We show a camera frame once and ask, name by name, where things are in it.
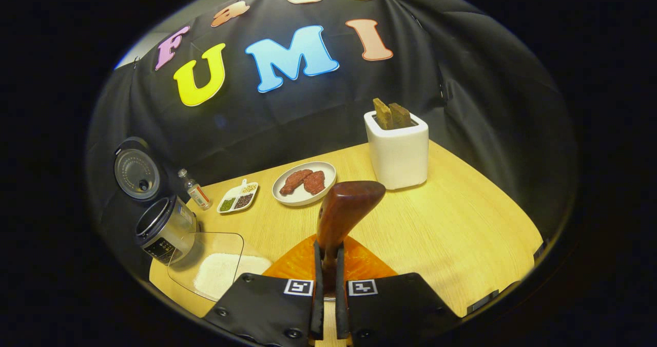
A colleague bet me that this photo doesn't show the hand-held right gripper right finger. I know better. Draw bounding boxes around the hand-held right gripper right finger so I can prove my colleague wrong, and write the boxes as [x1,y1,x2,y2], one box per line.
[336,234,461,347]

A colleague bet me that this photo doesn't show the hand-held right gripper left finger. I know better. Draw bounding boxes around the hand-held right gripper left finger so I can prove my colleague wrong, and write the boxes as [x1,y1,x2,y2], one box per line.
[203,234,326,347]

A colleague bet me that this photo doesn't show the white rice heap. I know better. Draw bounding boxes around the white rice heap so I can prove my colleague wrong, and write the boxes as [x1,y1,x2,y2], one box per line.
[194,253,273,300]

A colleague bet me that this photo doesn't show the red-brown wooden spoon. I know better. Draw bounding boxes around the red-brown wooden spoon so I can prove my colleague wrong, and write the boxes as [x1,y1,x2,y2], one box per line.
[316,181,387,300]

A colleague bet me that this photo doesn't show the dark grey rice cooker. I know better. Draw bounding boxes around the dark grey rice cooker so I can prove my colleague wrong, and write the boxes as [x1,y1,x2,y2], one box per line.
[113,137,199,265]

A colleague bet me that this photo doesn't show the white chopstick holder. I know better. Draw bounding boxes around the white chopstick holder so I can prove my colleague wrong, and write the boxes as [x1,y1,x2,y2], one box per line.
[364,110,430,190]

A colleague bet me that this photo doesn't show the clear glass tray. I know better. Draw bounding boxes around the clear glass tray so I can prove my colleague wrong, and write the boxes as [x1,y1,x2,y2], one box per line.
[167,232,273,303]

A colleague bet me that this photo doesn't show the white divided dish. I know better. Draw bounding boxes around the white divided dish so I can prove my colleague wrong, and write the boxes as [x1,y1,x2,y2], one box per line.
[217,179,259,215]

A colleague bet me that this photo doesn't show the white round plate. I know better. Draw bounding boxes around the white round plate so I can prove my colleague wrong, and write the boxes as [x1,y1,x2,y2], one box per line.
[272,161,337,207]

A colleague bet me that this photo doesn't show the red-brown meat piece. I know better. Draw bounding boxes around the red-brown meat piece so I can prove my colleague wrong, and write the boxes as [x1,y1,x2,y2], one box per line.
[280,169,314,196]
[304,170,327,195]

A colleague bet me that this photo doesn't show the small glass bottle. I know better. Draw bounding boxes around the small glass bottle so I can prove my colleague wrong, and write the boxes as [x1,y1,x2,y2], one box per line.
[178,168,212,211]

